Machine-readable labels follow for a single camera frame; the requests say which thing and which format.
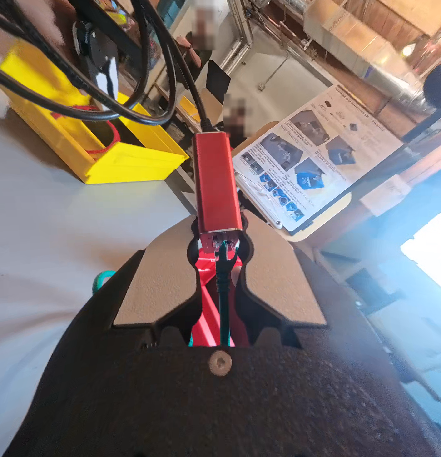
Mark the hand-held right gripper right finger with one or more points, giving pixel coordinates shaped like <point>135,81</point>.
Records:
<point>281,282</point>

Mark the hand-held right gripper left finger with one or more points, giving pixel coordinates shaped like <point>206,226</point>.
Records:
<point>159,278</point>

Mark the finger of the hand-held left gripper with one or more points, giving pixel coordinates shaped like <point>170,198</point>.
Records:
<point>108,89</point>

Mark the red plastic bin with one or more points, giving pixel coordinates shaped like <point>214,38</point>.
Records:
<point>206,332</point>

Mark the yellow plastic bin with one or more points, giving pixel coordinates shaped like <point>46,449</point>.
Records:
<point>134,164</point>

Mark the red ethernet adapter box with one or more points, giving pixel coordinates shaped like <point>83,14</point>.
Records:
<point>215,178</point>

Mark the studio light panel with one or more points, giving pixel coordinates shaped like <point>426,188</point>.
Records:
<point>427,250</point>

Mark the silver ventilation duct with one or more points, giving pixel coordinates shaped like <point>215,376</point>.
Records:
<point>356,39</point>

